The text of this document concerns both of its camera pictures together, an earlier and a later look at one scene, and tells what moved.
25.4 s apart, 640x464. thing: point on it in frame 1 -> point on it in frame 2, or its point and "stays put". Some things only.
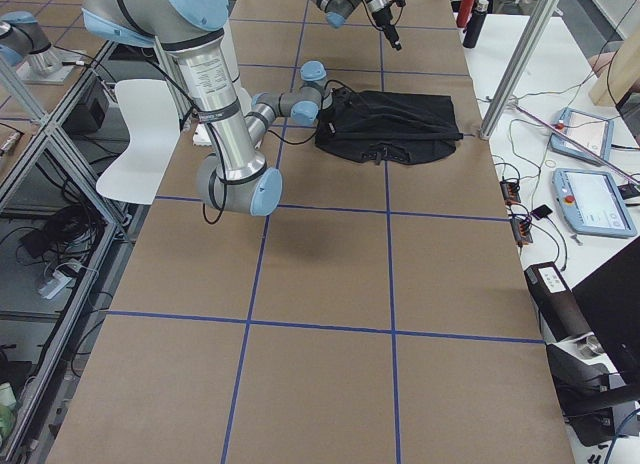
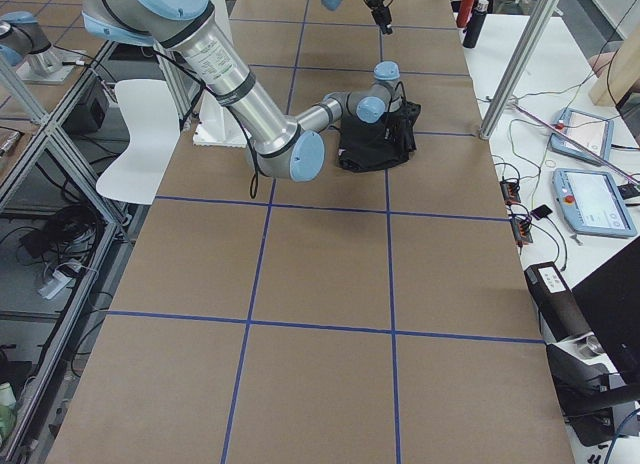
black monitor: x=610 y=298 stays put
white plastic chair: x=151 y=110 stays put
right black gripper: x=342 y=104 -> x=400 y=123
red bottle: x=467 y=1 stays put
